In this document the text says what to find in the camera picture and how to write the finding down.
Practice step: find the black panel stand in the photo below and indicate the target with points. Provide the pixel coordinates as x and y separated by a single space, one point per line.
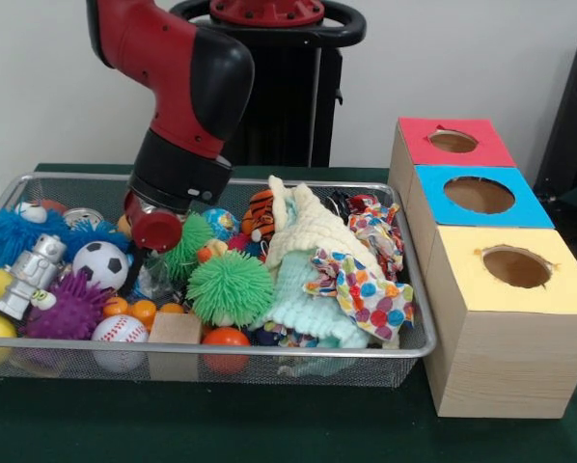
573 125

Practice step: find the silver drink can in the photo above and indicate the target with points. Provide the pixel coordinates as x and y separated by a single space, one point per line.
81 216

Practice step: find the white baseball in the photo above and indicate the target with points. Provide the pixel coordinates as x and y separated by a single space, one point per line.
120 330

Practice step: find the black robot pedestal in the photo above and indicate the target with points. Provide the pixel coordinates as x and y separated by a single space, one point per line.
288 106

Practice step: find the black white soccer ball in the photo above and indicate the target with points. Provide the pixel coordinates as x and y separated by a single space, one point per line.
100 263

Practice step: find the flat wooden block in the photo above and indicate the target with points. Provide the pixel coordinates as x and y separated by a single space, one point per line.
175 330

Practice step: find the cream knitted cloth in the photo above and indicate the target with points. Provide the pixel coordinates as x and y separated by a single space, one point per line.
308 227

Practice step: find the wooden box with three holes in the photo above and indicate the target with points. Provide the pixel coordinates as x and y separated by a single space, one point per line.
501 357

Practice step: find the small blue globe ball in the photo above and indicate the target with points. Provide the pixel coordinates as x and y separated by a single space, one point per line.
221 222

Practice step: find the clear plastic wrapper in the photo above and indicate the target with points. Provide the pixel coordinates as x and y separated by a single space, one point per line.
155 282

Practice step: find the green spiky ball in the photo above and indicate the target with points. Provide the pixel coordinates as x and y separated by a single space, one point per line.
187 249
229 287

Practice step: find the purple monster toy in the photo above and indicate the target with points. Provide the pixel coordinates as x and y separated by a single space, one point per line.
68 307

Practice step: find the silver toy robot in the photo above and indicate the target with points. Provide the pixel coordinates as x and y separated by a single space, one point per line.
30 278

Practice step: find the dark green tablecloth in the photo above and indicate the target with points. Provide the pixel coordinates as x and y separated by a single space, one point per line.
269 424

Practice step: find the red maraca rattle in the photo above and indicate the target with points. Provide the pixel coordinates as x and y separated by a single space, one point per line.
226 349

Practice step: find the tiger striped toy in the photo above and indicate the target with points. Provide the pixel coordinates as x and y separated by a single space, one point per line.
258 214

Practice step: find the multicoloured patterned cloth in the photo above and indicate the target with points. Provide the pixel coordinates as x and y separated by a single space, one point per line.
361 289

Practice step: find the mint knitted cloth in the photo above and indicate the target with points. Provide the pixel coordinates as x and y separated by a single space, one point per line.
313 311

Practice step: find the blue spiky ball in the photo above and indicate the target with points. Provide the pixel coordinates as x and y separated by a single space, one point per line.
91 231
13 236

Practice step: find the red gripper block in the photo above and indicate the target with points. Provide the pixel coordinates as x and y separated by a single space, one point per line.
156 230

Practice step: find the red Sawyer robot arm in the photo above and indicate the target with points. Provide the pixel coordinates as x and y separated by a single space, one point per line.
182 87

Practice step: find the clear shallow mesh bin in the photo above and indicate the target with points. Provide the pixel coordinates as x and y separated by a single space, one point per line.
414 318

